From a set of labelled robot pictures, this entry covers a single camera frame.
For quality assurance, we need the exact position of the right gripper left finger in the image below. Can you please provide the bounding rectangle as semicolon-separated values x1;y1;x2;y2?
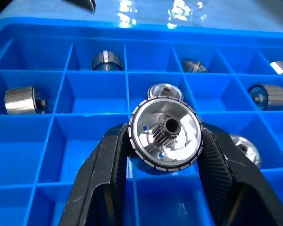
58;123;134;226

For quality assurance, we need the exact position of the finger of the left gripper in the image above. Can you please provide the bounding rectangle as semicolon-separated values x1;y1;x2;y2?
65;0;97;12

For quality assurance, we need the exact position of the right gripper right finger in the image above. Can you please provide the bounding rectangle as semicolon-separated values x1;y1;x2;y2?
197;127;283;226

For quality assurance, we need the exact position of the blue compartment tray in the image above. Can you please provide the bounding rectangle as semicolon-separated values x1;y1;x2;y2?
0;17;283;226

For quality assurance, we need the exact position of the metal nut in bin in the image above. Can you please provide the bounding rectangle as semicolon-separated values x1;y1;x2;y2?
228;134;262;169

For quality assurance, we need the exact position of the blue plastic table cover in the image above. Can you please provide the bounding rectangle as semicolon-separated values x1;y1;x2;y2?
0;0;283;33

